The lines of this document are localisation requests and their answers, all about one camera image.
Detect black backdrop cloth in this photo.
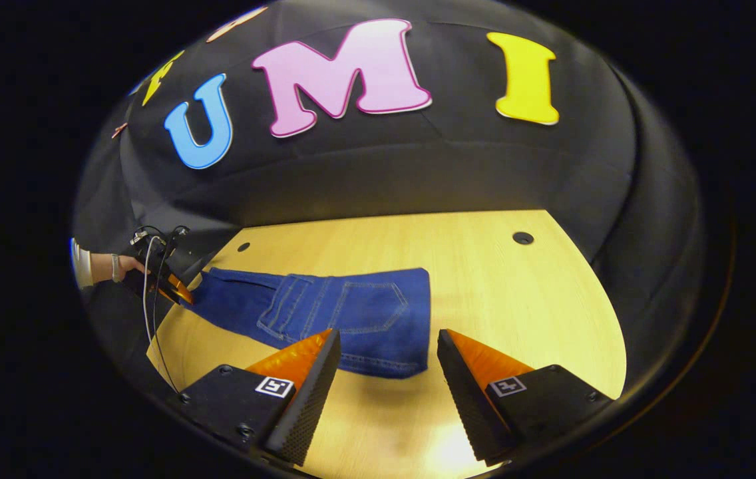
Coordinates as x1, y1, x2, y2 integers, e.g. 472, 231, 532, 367
72, 0, 708, 400

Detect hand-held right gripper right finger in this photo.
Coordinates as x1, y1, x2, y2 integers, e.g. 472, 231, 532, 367
437, 328, 615, 466

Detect white cable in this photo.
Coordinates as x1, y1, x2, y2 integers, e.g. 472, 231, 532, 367
141, 234, 160, 347

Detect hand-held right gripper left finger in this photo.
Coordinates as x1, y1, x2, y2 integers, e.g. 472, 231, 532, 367
166, 327, 342, 468

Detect blue denim jeans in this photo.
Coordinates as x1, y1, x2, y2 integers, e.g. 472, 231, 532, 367
182, 266, 432, 380

